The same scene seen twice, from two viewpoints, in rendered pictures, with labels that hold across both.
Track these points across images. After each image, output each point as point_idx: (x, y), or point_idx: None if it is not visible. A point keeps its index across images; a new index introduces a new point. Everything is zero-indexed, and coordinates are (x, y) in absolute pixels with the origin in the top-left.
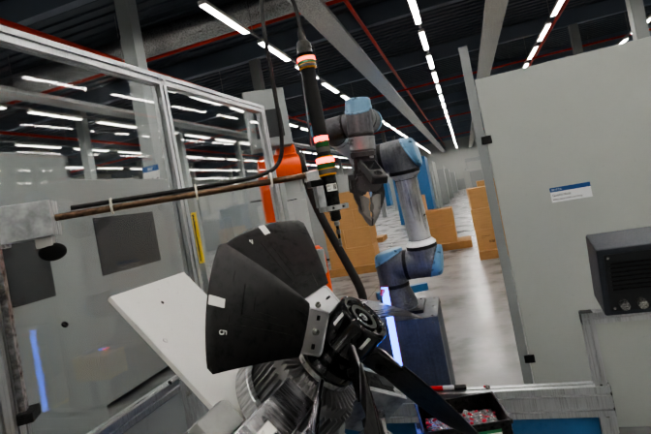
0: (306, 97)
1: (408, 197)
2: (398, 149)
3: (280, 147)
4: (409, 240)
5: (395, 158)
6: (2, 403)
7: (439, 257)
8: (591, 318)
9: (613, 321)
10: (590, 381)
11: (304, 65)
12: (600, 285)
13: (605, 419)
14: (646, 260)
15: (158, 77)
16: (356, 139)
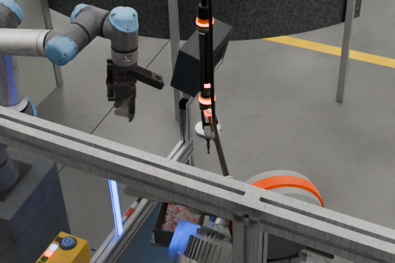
0: (207, 53)
1: (13, 63)
2: (10, 16)
3: (214, 107)
4: (7, 105)
5: (9, 27)
6: None
7: (35, 107)
8: (188, 103)
9: (194, 98)
10: (179, 141)
11: (213, 28)
12: (197, 81)
13: (190, 158)
14: (216, 56)
15: None
16: (135, 53)
